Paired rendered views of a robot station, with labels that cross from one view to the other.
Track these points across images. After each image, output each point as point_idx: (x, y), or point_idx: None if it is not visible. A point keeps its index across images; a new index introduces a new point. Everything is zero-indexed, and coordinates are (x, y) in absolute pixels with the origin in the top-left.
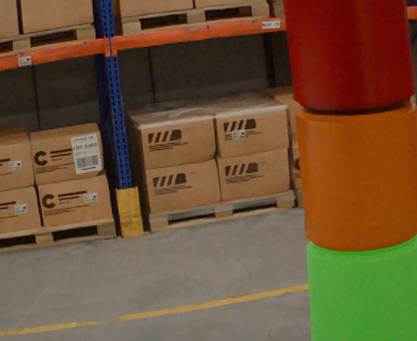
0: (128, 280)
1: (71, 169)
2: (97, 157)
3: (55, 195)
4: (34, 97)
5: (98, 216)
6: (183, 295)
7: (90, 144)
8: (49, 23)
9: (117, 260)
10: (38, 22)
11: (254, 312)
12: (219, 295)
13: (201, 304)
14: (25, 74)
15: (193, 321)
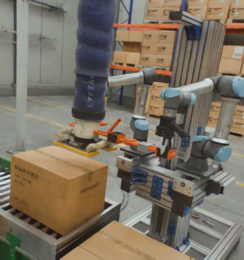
0: (232, 145)
1: (241, 116)
2: None
3: (234, 122)
4: None
5: None
6: (239, 152)
7: None
8: None
9: (237, 142)
10: None
11: None
12: None
13: (240, 154)
14: None
15: (231, 155)
